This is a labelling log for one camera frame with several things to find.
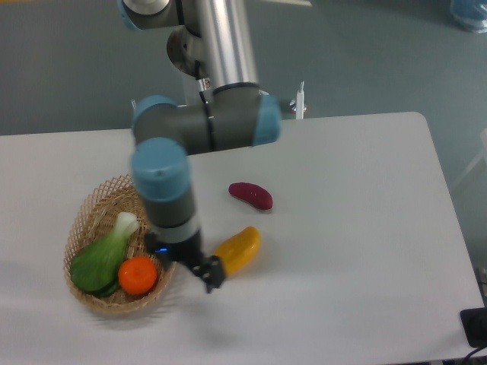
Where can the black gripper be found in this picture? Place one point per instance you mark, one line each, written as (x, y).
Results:
(189, 253)

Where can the orange toy fruit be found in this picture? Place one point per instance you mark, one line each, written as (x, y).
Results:
(137, 275)

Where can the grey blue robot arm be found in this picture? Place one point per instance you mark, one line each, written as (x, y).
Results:
(166, 134)

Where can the woven wicker basket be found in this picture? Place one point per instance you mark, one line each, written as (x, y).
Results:
(96, 217)

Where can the yellow mango toy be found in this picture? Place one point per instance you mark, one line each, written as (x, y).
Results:
(239, 250)

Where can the purple sweet potato toy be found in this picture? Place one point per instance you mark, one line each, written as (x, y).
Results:
(252, 194)

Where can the green bok choy toy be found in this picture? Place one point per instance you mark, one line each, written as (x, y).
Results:
(95, 269)

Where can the black device at edge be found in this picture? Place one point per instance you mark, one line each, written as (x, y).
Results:
(474, 326)

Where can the blue bag in corner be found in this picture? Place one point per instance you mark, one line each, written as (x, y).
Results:
(470, 14)

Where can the white frame at right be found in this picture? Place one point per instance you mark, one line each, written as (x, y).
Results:
(474, 169)

